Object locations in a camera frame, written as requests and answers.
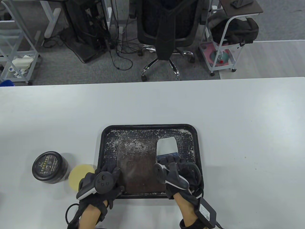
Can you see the black hand controller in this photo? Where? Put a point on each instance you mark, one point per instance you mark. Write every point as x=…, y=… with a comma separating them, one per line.
x=103, y=182
x=176, y=181

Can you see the black office chair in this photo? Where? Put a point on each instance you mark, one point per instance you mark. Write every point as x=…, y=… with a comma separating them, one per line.
x=164, y=23

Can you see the black backpack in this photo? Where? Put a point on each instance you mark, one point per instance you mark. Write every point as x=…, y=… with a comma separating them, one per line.
x=240, y=28

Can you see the pink round plate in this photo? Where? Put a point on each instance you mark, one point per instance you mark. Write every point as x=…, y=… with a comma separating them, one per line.
x=206, y=51

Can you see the person's right forearm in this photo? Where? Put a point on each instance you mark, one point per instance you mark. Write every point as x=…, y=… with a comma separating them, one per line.
x=188, y=212

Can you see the black plastic tray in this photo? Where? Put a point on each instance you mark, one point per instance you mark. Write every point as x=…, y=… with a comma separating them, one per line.
x=112, y=143

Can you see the person's right hand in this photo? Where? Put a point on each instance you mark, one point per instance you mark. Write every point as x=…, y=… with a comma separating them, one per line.
x=193, y=176

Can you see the white power strip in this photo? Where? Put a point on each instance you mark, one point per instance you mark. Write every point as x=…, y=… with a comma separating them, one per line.
x=121, y=32

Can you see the blue object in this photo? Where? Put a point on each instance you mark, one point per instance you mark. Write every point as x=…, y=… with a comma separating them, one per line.
x=6, y=83

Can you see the white foam block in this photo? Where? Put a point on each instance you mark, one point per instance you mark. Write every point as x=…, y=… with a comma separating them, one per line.
x=22, y=61

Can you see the person's left forearm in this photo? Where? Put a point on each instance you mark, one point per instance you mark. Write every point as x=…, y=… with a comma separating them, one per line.
x=88, y=219

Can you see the person's left hand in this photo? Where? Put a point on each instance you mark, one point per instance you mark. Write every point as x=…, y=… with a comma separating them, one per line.
x=116, y=188

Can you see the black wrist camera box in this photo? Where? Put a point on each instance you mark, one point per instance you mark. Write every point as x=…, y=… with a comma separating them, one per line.
x=206, y=212

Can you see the white desk leg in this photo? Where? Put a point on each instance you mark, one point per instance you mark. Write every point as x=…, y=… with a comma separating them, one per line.
x=109, y=14
x=51, y=21

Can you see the white blue brown cloth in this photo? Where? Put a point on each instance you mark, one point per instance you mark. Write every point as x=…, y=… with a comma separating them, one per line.
x=166, y=145

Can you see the clear bottle with red cap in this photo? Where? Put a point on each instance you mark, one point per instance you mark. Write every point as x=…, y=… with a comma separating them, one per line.
x=221, y=58

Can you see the black computer tower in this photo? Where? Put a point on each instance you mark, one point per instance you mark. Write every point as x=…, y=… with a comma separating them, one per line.
x=81, y=23

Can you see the black phone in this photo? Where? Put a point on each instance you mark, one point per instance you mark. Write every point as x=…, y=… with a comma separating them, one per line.
x=240, y=3

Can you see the brown leather bag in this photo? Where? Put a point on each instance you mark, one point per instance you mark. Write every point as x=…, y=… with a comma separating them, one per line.
x=138, y=167

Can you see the white cart with brown top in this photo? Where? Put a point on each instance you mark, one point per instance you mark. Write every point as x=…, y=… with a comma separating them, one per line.
x=240, y=10

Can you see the black round jar lid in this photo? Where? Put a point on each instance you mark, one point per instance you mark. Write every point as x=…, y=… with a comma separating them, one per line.
x=47, y=164

